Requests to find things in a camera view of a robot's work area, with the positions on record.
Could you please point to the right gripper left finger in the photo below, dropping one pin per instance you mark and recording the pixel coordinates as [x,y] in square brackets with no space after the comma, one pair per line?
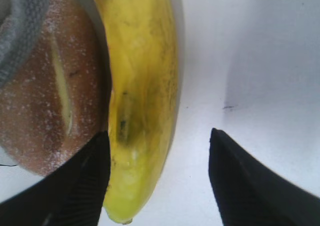
[72,195]

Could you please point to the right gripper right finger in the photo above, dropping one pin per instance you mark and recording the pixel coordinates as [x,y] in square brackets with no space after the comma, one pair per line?
[248,193]

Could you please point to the sugared bread roll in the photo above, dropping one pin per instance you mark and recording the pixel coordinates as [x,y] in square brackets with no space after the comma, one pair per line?
[56,102]

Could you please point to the yellow banana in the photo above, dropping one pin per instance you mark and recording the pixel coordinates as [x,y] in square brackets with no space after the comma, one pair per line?
[142,46]

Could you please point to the navy blue lunch bag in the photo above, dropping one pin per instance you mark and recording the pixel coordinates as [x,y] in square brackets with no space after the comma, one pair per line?
[20,25]

